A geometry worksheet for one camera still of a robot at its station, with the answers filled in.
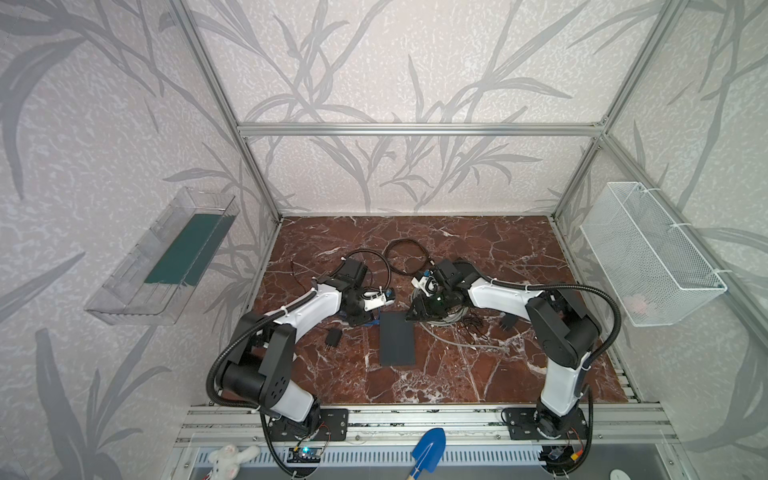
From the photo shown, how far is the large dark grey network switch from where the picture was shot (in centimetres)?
86

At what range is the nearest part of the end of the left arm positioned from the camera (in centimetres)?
67

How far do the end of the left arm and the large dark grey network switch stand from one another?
4.4 inches
